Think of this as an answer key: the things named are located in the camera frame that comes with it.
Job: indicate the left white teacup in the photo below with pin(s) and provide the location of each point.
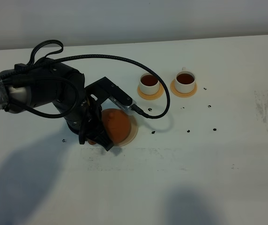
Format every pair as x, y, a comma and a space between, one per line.
148, 84

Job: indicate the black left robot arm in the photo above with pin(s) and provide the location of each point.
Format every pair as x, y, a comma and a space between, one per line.
54, 92

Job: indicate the orange coaster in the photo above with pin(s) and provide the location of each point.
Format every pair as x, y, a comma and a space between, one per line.
157, 95
182, 95

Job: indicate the left orange coaster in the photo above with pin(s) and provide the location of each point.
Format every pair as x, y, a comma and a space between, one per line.
157, 95

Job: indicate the beige round teapot saucer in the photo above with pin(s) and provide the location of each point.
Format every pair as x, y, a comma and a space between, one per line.
132, 134

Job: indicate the brown clay teapot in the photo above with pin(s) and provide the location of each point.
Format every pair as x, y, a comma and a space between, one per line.
117, 124

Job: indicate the white teacup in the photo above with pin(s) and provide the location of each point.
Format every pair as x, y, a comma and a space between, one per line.
148, 84
185, 81

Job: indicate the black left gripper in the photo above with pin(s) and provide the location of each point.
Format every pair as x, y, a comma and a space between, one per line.
85, 121

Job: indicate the right orange coaster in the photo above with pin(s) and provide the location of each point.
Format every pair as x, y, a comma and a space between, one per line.
182, 95

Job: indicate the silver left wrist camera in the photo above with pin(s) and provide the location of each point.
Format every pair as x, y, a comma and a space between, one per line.
104, 89

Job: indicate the right white teacup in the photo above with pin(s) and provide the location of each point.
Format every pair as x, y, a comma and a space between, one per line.
185, 81

